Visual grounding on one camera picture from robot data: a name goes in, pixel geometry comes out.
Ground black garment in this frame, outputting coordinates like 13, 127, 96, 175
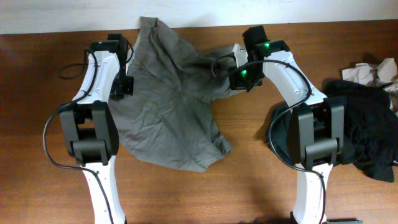
267, 80, 397, 182

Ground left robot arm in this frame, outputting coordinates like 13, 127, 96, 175
59, 34, 134, 223

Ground grey shorts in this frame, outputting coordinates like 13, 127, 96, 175
109, 17, 236, 172

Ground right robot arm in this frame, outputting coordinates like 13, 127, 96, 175
228, 26, 345, 223

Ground right black camera cable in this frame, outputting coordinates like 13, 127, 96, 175
210, 52, 327, 224

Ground beige crumpled cloth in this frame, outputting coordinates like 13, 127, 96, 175
341, 58, 397, 115

